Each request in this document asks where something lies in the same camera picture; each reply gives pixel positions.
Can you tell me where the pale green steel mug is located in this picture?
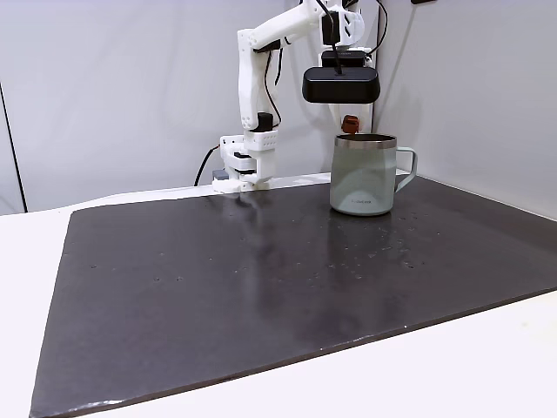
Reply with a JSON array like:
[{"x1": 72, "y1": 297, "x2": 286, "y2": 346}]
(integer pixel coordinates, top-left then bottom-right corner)
[{"x1": 328, "y1": 132, "x2": 419, "y2": 218}]

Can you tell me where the black table mat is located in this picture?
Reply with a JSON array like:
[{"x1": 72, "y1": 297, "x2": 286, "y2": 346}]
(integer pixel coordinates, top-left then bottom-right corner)
[{"x1": 29, "y1": 173, "x2": 557, "y2": 418}]

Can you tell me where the black oval camera box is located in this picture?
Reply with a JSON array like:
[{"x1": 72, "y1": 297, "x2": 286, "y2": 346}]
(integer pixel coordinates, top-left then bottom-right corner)
[{"x1": 301, "y1": 64, "x2": 382, "y2": 105}]

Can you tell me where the black base power cable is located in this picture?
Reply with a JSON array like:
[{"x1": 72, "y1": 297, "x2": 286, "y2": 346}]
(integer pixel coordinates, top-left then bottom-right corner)
[{"x1": 192, "y1": 145, "x2": 221, "y2": 187}]

